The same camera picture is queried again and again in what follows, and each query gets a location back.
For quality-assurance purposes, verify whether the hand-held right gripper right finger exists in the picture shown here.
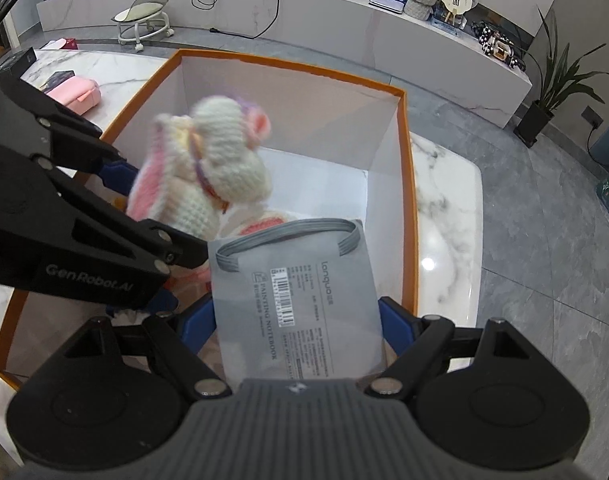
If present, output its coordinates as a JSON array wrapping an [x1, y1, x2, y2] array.
[[367, 296, 533, 402]]

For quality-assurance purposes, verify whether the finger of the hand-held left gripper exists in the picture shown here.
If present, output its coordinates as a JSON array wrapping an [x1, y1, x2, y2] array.
[[0, 72, 140, 196], [34, 156, 208, 317]]

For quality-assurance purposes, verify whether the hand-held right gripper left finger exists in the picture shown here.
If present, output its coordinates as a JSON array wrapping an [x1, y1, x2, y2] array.
[[54, 294, 234, 402]]

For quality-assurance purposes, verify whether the white crochet bunny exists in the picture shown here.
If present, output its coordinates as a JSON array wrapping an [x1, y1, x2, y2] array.
[[127, 95, 300, 281]]

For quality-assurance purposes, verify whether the grey notebook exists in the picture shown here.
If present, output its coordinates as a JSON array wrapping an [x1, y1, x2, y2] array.
[[207, 217, 385, 383]]

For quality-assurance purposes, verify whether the orange box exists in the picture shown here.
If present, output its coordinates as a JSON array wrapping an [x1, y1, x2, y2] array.
[[0, 49, 419, 391]]

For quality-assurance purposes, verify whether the pink mini backpack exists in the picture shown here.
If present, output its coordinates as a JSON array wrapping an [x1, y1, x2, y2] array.
[[45, 74, 101, 115]]

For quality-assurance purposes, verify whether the dark book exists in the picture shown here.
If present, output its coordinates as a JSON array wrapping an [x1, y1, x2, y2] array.
[[40, 70, 78, 95]]

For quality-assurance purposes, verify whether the black box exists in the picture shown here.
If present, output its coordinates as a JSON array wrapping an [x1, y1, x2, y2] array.
[[0, 47, 38, 78]]

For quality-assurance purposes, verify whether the low swivel chair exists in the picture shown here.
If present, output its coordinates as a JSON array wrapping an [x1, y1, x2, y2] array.
[[110, 0, 175, 53]]

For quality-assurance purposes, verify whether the potted green plant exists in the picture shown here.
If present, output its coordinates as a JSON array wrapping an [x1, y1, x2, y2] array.
[[513, 5, 609, 148]]

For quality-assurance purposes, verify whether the white marble media console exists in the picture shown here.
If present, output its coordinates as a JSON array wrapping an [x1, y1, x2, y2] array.
[[37, 0, 533, 131]]

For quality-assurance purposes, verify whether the black white checkered toy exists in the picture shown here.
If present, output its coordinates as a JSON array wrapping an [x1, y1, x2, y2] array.
[[472, 20, 528, 71]]

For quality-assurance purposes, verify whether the round paper fan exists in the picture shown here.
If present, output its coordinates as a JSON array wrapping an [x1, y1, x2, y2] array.
[[439, 0, 474, 28]]

